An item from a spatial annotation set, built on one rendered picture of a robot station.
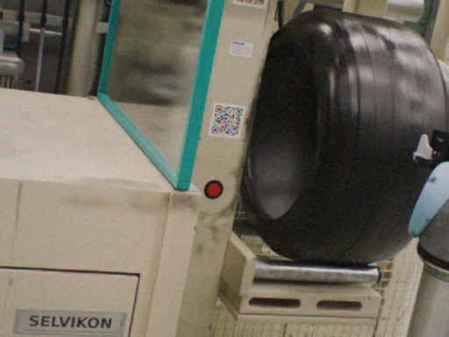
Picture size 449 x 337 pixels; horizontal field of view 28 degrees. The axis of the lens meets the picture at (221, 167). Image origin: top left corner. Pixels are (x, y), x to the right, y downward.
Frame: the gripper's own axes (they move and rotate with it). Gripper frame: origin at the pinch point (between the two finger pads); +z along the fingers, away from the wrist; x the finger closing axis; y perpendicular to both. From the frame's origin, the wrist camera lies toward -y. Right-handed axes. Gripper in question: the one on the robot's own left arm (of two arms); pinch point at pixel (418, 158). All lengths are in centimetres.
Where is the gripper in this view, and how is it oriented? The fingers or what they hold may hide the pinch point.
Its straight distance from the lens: 190.5
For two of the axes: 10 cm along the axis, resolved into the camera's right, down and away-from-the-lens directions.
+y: 1.4, -9.8, -1.3
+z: -3.4, -1.7, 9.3
